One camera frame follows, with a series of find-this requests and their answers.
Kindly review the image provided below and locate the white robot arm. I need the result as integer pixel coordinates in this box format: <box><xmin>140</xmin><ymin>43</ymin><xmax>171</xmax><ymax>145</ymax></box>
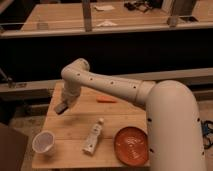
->
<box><xmin>61</xmin><ymin>58</ymin><xmax>207</xmax><ymax>171</ymax></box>

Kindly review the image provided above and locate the orange marker pen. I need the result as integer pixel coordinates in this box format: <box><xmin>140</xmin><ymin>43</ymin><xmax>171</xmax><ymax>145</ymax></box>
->
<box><xmin>96</xmin><ymin>96</ymin><xmax>117</xmax><ymax>103</ymax></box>

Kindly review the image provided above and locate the white plastic bottle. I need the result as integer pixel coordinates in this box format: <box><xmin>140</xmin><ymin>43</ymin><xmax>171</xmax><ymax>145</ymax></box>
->
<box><xmin>82</xmin><ymin>118</ymin><xmax>104</xmax><ymax>155</ymax></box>

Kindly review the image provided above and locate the brown cardboard box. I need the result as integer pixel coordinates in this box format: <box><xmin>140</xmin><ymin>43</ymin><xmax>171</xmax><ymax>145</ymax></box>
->
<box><xmin>0</xmin><ymin>123</ymin><xmax>28</xmax><ymax>171</ymax></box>

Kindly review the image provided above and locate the orange ribbed plate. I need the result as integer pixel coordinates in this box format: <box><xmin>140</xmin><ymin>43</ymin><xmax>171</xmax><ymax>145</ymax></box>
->
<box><xmin>114</xmin><ymin>127</ymin><xmax>149</xmax><ymax>167</ymax></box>

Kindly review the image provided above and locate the crumpled white tissue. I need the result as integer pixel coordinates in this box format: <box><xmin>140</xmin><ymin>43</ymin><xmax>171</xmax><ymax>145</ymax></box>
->
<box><xmin>97</xmin><ymin>20</ymin><xmax>117</xmax><ymax>27</ymax></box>

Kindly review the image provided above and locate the white paper sheet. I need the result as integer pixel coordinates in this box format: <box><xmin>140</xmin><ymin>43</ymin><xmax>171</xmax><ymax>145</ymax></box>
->
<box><xmin>94</xmin><ymin>5</ymin><xmax>115</xmax><ymax>11</ymax></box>

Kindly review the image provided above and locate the black tool pile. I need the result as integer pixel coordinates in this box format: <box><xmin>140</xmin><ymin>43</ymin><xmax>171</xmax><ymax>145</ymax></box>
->
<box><xmin>124</xmin><ymin>0</ymin><xmax>153</xmax><ymax>13</ymax></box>

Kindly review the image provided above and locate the blue device on floor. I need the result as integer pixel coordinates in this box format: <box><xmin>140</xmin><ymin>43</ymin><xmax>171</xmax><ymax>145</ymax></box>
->
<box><xmin>202</xmin><ymin>120</ymin><xmax>213</xmax><ymax>149</ymax></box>

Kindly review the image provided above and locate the metal post left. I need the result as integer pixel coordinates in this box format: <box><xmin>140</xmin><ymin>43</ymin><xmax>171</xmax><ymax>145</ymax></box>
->
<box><xmin>82</xmin><ymin>0</ymin><xmax>92</xmax><ymax>32</ymax></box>

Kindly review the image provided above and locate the metal post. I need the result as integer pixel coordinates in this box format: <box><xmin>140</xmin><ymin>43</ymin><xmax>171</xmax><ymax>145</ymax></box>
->
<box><xmin>167</xmin><ymin>0</ymin><xmax>197</xmax><ymax>27</ymax></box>
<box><xmin>82</xmin><ymin>0</ymin><xmax>92</xmax><ymax>32</ymax></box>

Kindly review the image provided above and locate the metal post right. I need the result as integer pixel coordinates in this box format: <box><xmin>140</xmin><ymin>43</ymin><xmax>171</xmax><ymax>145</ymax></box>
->
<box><xmin>167</xmin><ymin>0</ymin><xmax>197</xmax><ymax>27</ymax></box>

